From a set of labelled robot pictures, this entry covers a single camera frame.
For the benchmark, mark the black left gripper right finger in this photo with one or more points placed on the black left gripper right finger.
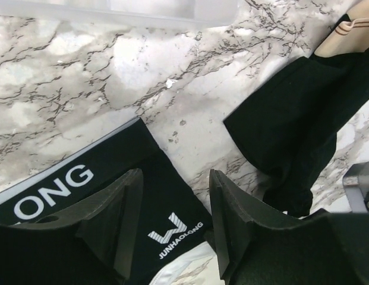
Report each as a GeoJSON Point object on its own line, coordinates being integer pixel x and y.
{"type": "Point", "coordinates": [257, 244]}

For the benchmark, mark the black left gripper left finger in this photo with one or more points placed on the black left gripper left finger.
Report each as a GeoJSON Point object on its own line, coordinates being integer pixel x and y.
{"type": "Point", "coordinates": [90, 242]}

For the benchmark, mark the black white boxer briefs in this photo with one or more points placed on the black white boxer briefs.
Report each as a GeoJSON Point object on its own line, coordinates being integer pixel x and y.
{"type": "Point", "coordinates": [172, 219]}

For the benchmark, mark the black folded garment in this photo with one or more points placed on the black folded garment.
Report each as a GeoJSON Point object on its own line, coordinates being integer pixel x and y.
{"type": "Point", "coordinates": [287, 129]}

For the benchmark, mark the clear plastic box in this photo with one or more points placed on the clear plastic box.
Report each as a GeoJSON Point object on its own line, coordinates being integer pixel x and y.
{"type": "Point", "coordinates": [172, 15]}

